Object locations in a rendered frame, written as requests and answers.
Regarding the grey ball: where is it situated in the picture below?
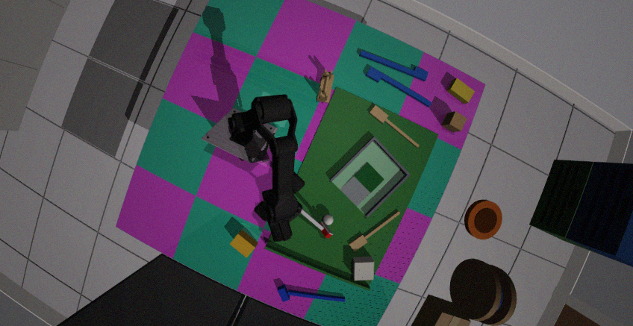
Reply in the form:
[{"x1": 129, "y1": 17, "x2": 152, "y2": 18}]
[{"x1": 323, "y1": 215, "x2": 334, "y2": 225}]

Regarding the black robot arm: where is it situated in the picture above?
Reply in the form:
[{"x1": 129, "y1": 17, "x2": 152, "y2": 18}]
[{"x1": 228, "y1": 94, "x2": 302, "y2": 242}]

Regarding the dark green rectangular mat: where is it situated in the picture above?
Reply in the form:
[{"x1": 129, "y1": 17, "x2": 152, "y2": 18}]
[{"x1": 267, "y1": 87, "x2": 439, "y2": 280}]

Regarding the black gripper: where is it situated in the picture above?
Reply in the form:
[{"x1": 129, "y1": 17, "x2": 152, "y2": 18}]
[{"x1": 254, "y1": 172, "x2": 305, "y2": 221}]

